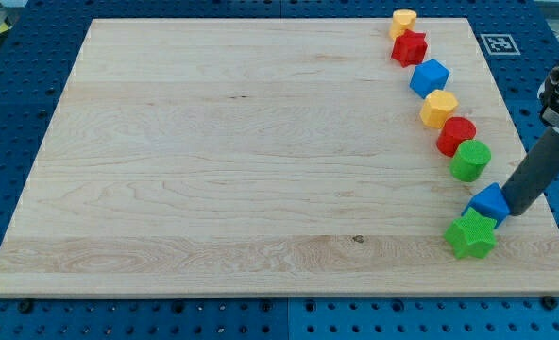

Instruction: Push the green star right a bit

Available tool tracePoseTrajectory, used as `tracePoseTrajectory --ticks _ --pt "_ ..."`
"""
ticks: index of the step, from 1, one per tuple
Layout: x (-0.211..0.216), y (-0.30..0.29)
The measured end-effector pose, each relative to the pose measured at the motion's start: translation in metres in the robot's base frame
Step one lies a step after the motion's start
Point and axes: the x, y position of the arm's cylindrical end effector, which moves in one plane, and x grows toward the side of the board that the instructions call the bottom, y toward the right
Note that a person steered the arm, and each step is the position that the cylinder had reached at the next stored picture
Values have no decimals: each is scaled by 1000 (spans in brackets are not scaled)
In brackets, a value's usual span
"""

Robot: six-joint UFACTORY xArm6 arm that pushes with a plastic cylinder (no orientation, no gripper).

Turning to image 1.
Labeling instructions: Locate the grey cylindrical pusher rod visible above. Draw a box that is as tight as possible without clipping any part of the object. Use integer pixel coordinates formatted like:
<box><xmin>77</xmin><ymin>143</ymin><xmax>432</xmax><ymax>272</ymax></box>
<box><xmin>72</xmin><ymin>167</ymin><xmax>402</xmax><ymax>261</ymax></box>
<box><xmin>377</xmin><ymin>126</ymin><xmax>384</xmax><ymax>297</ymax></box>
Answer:
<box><xmin>501</xmin><ymin>127</ymin><xmax>559</xmax><ymax>216</ymax></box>

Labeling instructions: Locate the green star block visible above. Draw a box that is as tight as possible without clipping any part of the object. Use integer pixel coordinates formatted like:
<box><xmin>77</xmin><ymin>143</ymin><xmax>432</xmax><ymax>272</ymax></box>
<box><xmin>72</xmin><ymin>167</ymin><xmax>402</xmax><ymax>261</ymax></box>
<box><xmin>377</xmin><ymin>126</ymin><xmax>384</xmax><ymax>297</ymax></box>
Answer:
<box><xmin>444</xmin><ymin>207</ymin><xmax>497</xmax><ymax>259</ymax></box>

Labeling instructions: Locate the red star block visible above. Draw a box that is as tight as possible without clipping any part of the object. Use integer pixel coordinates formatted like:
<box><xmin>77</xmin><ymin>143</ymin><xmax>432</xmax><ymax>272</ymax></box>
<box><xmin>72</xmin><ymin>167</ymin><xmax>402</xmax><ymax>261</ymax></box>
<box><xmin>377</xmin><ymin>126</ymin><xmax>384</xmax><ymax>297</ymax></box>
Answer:
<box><xmin>391</xmin><ymin>29</ymin><xmax>428</xmax><ymax>67</ymax></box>

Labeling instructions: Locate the blue triangle block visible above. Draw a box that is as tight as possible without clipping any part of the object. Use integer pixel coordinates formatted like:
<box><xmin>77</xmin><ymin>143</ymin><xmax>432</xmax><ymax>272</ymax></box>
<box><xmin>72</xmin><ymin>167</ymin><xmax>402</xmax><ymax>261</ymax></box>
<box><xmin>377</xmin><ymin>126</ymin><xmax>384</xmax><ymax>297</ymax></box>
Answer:
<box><xmin>461</xmin><ymin>182</ymin><xmax>511</xmax><ymax>229</ymax></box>

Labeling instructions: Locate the green cylinder block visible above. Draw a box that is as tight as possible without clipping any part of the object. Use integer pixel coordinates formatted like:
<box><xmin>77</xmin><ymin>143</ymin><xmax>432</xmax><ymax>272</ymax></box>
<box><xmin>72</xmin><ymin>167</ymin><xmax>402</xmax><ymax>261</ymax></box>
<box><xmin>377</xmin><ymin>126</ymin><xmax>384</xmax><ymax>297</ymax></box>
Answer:
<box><xmin>449</xmin><ymin>140</ymin><xmax>492</xmax><ymax>182</ymax></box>

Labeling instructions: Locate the white fiducial marker tag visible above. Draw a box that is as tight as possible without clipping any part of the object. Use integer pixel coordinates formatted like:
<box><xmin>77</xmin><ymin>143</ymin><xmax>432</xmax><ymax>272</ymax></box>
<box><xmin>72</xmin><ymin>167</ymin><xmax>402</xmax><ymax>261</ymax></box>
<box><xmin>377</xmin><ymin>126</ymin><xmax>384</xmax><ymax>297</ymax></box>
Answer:
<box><xmin>480</xmin><ymin>33</ymin><xmax>520</xmax><ymax>56</ymax></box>

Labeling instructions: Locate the red cylinder block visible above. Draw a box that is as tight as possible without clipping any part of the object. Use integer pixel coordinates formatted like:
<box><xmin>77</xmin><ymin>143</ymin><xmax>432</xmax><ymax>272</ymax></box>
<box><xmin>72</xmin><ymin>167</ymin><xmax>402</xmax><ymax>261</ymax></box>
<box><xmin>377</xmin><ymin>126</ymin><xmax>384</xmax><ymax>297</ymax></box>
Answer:
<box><xmin>435</xmin><ymin>117</ymin><xmax>477</xmax><ymax>157</ymax></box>

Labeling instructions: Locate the yellow hexagon block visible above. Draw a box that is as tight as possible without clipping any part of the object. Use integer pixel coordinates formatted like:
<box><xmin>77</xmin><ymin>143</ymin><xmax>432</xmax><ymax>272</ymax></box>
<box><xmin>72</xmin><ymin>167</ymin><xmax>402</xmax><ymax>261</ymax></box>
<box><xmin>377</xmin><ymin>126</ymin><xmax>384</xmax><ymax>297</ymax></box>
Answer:
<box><xmin>419</xmin><ymin>90</ymin><xmax>459</xmax><ymax>129</ymax></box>

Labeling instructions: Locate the blue cube block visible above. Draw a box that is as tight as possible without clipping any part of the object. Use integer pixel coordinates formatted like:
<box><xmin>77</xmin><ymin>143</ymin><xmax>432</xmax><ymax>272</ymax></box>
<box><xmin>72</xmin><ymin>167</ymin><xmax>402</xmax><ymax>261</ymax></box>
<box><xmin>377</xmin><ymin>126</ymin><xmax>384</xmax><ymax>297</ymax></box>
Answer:
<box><xmin>409</xmin><ymin>59</ymin><xmax>450</xmax><ymax>99</ymax></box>

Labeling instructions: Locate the yellow heart block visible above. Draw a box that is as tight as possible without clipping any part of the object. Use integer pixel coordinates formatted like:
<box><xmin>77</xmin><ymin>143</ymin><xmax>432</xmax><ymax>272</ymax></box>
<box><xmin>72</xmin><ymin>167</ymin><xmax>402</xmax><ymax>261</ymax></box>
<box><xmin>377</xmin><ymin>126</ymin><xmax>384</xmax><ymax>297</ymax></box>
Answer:
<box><xmin>389</xmin><ymin>9</ymin><xmax>417</xmax><ymax>40</ymax></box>

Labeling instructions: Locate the wooden board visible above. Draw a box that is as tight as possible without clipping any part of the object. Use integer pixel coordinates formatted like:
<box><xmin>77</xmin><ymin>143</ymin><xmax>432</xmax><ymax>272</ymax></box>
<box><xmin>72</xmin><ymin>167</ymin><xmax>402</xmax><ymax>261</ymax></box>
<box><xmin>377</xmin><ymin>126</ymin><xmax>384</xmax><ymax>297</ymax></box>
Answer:
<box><xmin>0</xmin><ymin>18</ymin><xmax>559</xmax><ymax>298</ymax></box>

